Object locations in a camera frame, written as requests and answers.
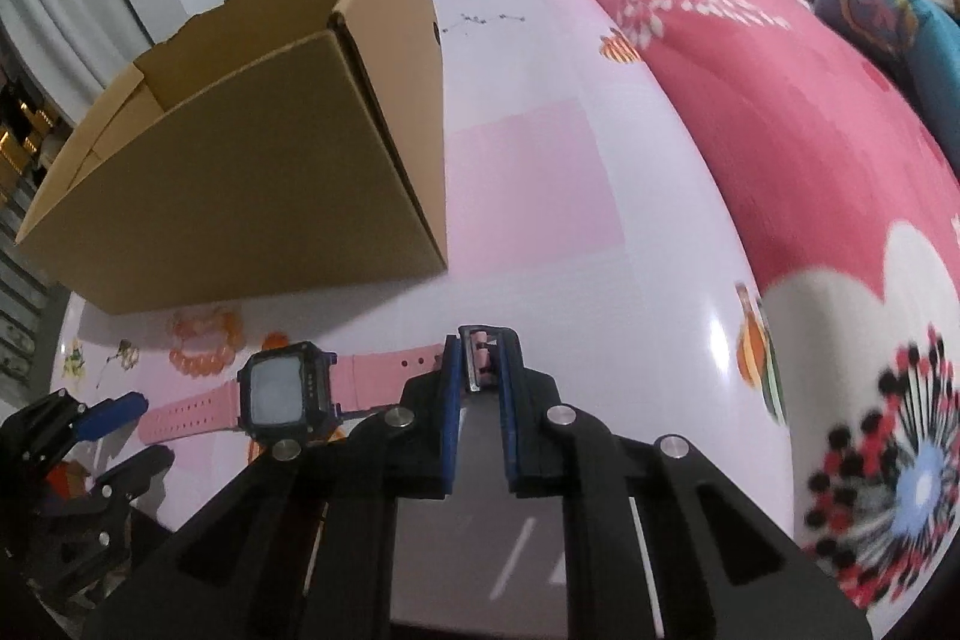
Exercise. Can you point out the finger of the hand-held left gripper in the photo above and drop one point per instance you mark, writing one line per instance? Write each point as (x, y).
(112, 416)
(139, 471)

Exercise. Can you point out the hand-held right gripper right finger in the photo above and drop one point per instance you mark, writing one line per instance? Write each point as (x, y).
(510, 415)

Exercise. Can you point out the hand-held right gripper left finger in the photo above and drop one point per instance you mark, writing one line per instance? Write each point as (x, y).
(450, 404)

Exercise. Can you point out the brown cardboard box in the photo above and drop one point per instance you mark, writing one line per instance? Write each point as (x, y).
(262, 160)

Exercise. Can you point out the pink floral blanket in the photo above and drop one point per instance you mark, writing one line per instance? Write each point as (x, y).
(750, 123)

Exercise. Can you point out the blue printed pillow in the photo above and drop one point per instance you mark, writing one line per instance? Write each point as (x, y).
(870, 3)

